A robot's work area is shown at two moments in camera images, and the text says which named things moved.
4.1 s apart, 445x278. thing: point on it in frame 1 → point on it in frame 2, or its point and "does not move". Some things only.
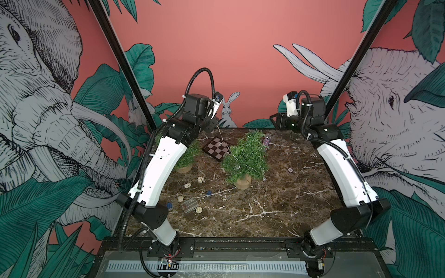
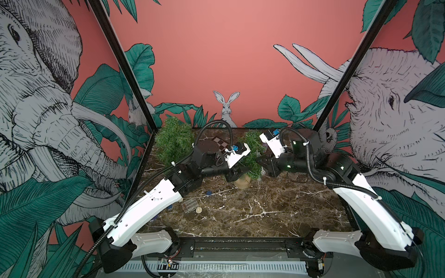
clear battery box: [189, 205] does not move
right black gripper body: [295, 124] → [286, 163]
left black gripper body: [208, 124] → [219, 169]
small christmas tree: [248, 158] does not move
